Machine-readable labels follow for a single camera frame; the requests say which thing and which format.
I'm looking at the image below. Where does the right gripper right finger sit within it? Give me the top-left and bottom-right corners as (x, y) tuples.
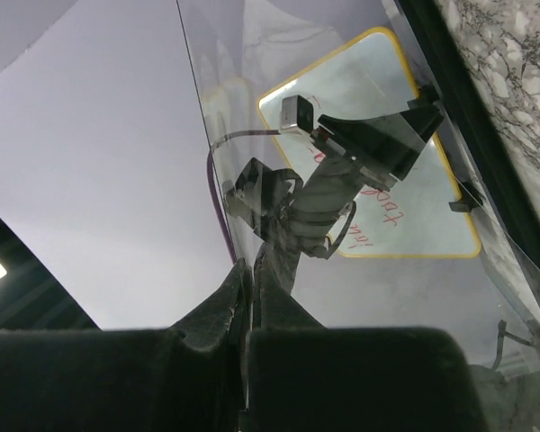
(247, 256), (486, 431)

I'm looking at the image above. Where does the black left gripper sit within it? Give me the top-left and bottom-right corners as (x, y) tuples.
(317, 104), (444, 180)

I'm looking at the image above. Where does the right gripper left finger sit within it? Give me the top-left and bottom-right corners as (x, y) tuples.
(0, 260), (251, 431)

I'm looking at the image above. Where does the clear glass pane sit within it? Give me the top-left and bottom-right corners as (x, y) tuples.
(177, 1), (540, 376)

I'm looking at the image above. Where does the black picture frame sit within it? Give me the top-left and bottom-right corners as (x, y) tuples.
(399, 1), (540, 260)

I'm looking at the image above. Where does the yellow rimmed whiteboard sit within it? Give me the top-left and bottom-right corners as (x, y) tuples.
(257, 27), (482, 258)

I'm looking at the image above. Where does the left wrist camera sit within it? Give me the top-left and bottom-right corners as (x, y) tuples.
(278, 94), (314, 136)

